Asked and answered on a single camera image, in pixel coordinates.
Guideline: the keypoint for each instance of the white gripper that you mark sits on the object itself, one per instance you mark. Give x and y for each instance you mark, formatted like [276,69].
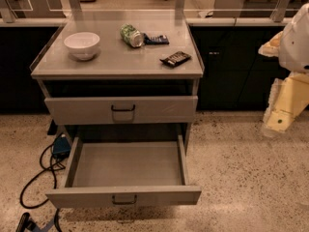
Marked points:
[295,47]

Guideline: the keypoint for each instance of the grey drawer cabinet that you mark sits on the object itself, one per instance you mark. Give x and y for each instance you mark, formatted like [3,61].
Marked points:
[118,69]

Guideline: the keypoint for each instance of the closed upper grey drawer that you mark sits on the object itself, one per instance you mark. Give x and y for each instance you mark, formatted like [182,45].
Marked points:
[122,110]

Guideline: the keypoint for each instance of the open middle grey drawer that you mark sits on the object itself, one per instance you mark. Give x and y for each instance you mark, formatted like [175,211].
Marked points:
[118,174]

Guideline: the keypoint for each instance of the background grey desk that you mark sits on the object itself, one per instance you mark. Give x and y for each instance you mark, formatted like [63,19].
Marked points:
[253,8]

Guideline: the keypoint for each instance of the blue snack bar wrapper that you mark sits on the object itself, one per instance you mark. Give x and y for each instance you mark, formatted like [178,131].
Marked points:
[162,39]

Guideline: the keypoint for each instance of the green soda can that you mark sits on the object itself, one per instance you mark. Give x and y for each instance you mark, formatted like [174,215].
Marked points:
[131,35]

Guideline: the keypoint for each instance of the white ceramic bowl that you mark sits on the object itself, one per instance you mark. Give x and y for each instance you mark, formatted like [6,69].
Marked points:
[82,45]

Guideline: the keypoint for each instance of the blue power box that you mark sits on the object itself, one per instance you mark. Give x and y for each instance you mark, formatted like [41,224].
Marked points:
[61,148]

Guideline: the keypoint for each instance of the clear acrylic barrier panel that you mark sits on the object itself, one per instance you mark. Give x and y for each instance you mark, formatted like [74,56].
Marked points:
[13,10]

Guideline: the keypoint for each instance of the black tool on floor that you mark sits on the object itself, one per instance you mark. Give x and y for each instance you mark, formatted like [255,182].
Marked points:
[25,223]

